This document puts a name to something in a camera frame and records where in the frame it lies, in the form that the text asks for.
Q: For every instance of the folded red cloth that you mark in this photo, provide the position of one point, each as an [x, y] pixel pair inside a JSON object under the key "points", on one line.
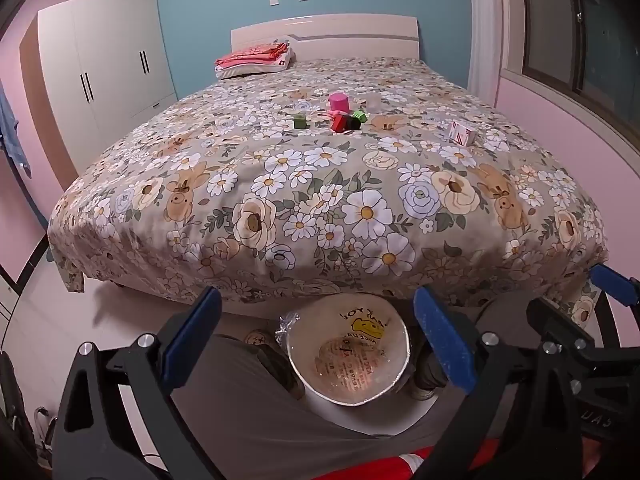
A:
{"points": [[252, 54]]}

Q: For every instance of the dark floor object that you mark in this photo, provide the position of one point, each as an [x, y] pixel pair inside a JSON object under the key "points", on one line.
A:
{"points": [[17, 410]]}

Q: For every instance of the floral bedspread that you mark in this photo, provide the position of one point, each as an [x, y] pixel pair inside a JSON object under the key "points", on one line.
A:
{"points": [[320, 185]]}

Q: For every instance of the white window casing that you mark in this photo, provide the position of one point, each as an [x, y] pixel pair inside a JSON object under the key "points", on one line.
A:
{"points": [[492, 30]]}

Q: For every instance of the white wardrobe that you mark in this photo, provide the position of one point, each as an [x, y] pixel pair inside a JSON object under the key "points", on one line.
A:
{"points": [[110, 70]]}

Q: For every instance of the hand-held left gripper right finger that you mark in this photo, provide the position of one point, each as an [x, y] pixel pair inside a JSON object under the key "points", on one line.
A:
{"points": [[445, 345]]}

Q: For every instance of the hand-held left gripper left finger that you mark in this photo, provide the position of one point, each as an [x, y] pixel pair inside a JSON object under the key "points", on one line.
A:
{"points": [[192, 332]]}

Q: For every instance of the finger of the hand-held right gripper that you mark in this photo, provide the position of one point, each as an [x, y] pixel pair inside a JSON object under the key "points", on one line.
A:
{"points": [[612, 282], [555, 317]]}

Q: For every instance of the green block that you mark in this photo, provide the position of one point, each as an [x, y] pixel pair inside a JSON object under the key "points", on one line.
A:
{"points": [[361, 115]]}

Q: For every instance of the dark glass window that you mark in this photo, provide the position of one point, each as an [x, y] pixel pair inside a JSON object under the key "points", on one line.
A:
{"points": [[585, 25]]}

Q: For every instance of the red jacket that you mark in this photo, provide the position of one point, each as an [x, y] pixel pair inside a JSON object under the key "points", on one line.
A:
{"points": [[380, 467]]}

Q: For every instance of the person's grey pants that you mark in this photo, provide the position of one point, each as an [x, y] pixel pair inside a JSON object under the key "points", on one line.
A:
{"points": [[240, 425]]}

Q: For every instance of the white red box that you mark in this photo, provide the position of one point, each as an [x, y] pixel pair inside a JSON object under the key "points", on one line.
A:
{"points": [[461, 133]]}

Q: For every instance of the pink cup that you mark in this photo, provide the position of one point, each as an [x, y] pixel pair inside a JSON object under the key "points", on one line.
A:
{"points": [[339, 101]]}

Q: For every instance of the red black box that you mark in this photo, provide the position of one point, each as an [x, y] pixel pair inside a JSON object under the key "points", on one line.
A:
{"points": [[341, 123]]}

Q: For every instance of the blue hanging cloth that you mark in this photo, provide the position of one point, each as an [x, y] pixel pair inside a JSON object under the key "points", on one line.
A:
{"points": [[12, 135]]}

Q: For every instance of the folded red clothes on pillow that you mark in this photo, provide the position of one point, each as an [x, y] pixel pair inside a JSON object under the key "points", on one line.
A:
{"points": [[250, 71]]}

